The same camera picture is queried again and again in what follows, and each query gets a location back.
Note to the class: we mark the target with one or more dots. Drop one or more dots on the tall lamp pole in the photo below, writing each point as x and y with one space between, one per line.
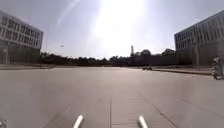
62 45

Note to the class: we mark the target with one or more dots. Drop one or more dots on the low raised kerb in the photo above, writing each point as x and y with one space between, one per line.
181 71

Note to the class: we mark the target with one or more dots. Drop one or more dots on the tall building with window grid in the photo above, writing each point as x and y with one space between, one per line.
203 40

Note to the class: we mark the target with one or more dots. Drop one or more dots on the distant tower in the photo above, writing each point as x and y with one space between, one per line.
132 50

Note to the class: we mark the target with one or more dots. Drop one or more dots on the person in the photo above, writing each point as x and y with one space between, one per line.
217 67

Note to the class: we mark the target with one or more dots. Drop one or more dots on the row of trees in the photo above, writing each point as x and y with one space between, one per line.
100 60

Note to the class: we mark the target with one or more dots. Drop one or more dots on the robot's own part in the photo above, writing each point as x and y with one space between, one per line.
78 121
142 122

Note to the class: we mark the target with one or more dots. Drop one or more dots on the grey paved plaza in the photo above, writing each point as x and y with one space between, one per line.
110 90

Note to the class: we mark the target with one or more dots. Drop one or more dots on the long building with window grid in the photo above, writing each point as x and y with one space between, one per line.
18 40

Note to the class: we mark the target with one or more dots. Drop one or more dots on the distant vehicle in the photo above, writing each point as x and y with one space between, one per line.
147 68

